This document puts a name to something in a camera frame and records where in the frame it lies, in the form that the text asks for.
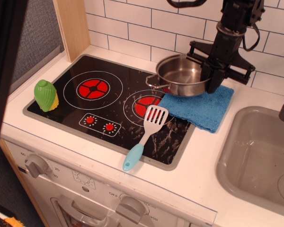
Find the black toy stovetop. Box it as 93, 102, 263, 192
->
22, 54, 196, 172

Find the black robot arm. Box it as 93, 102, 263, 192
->
188, 0, 265, 94

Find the red stove knob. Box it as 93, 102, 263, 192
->
86, 116, 95, 124
105, 123, 115, 132

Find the green yellow toy corn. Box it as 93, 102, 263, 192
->
34, 79, 59, 112

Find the blue folded towel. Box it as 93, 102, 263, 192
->
159, 86, 234, 133

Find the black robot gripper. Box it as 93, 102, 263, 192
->
187, 29, 255, 94

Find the grey timer knob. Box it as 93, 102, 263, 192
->
25, 154, 49, 178

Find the white spatula blue handle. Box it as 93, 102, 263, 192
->
123, 105, 169, 171

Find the right red stove knob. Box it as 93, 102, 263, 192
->
105, 123, 115, 132

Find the grey toy sink basin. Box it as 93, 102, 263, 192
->
216, 106, 284, 216

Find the wooden side post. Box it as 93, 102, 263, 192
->
53, 0, 90, 62

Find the left red stove knob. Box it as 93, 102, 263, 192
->
86, 116, 95, 124

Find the stainless steel pot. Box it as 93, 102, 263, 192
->
145, 54, 211, 97

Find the yellow object at corner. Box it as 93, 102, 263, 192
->
4, 217, 24, 227

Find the grey oven temperature knob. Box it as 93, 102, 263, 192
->
115, 196, 146, 224

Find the grey oven door handle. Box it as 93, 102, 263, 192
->
56, 195, 121, 227

